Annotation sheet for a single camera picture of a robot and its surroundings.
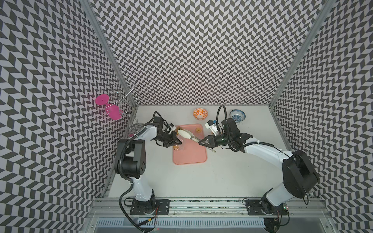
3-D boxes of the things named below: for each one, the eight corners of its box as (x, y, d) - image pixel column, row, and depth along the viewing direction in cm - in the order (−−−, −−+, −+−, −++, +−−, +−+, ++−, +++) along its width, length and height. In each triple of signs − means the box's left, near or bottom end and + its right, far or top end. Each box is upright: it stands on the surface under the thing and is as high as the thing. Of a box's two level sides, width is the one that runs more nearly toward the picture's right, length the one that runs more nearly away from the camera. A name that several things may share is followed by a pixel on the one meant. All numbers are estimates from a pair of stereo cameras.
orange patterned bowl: (193, 120, 111) (193, 117, 108) (193, 111, 117) (193, 108, 114) (208, 120, 111) (208, 117, 108) (207, 111, 117) (207, 108, 114)
